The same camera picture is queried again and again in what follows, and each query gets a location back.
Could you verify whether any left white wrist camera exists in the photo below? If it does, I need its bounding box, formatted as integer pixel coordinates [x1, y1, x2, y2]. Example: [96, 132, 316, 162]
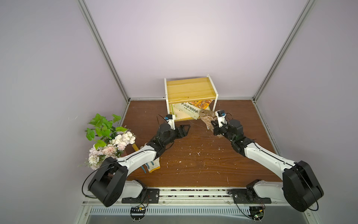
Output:
[165, 114, 176, 130]

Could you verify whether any left small circuit board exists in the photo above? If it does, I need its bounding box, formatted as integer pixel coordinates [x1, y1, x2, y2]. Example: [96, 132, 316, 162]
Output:
[130, 206, 146, 222]

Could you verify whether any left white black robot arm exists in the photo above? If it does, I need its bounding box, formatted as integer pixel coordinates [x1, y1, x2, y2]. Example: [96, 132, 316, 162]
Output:
[86, 124, 191, 207]

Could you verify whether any brown striped cloth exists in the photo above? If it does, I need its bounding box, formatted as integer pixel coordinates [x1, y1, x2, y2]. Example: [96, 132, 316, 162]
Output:
[199, 110, 217, 132]

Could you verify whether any white wooden two-tier bookshelf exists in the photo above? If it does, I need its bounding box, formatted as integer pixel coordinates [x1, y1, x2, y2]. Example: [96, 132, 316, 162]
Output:
[164, 75, 219, 121]

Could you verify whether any white work glove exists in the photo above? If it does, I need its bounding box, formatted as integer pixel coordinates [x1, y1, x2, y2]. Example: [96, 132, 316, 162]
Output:
[139, 143, 160, 173]

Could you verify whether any colourful China history picture book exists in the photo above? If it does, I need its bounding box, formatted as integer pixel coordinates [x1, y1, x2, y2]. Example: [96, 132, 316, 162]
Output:
[171, 99, 213, 120]

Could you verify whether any artificial flower bouquet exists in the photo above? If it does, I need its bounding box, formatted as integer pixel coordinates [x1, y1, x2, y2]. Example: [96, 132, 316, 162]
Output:
[85, 113, 136, 170]

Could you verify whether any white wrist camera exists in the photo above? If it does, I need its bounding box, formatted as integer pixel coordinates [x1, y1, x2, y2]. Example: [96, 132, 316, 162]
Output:
[215, 110, 227, 127]
[165, 114, 176, 130]

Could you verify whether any right small circuit board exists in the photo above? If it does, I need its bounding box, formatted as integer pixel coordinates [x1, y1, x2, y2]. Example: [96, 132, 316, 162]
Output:
[249, 206, 264, 221]

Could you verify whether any aluminium front rail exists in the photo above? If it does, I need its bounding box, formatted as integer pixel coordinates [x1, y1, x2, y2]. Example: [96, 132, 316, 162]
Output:
[88, 186, 290, 207]

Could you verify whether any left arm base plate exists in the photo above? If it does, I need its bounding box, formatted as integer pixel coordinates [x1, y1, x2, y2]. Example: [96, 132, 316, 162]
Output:
[121, 188, 160, 204]

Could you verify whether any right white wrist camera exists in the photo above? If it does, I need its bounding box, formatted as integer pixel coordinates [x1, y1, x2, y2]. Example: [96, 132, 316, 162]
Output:
[215, 110, 227, 127]

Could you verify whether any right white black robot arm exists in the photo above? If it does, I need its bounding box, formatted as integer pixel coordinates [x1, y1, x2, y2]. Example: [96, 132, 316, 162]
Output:
[211, 119, 324, 212]

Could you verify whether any small circuit board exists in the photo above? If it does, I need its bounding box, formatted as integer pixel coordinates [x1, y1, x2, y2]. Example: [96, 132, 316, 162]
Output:
[130, 206, 146, 222]
[249, 206, 264, 221]

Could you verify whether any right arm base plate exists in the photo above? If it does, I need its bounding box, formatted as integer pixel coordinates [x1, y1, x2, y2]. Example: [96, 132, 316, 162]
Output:
[231, 189, 272, 204]

